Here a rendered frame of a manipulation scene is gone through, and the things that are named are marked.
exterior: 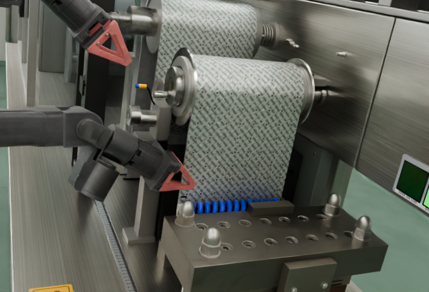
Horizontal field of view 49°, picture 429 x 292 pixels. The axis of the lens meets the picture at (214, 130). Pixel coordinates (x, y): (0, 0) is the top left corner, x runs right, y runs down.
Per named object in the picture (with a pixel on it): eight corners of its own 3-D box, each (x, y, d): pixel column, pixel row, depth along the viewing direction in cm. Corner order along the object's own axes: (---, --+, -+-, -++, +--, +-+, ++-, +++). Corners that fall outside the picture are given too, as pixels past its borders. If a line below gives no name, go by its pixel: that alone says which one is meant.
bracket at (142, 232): (120, 232, 102) (134, 98, 93) (148, 230, 105) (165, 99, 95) (125, 245, 98) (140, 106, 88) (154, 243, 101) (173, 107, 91)
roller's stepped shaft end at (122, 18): (99, 22, 105) (101, 8, 104) (126, 25, 108) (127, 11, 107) (102, 25, 102) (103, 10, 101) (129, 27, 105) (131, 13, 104)
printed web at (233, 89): (126, 177, 128) (147, -14, 112) (205, 175, 138) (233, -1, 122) (170, 260, 95) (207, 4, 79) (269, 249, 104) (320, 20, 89)
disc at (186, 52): (163, 105, 98) (175, 37, 92) (165, 105, 98) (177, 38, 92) (185, 138, 86) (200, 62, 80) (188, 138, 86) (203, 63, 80)
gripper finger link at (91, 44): (117, 80, 79) (76, 41, 74) (110, 71, 85) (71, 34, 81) (146, 52, 79) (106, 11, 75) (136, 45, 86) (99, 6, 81)
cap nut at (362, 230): (346, 232, 91) (352, 211, 90) (361, 230, 93) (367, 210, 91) (359, 242, 88) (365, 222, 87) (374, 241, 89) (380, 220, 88)
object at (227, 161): (176, 211, 92) (189, 122, 86) (278, 204, 102) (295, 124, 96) (177, 212, 91) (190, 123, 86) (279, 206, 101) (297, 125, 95)
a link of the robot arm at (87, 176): (85, 115, 73) (69, 107, 80) (47, 181, 72) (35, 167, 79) (145, 148, 79) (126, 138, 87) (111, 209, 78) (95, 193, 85)
